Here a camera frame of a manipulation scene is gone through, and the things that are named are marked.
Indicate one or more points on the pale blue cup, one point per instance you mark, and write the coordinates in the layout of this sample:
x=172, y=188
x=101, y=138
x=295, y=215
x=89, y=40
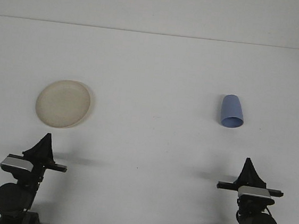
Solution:
x=231, y=110

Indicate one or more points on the pale round plate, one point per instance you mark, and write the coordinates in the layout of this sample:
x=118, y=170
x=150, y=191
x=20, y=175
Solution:
x=62, y=104

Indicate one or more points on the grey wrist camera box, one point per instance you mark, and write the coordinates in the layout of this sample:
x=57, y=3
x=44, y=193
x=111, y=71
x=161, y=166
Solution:
x=15, y=164
x=254, y=192

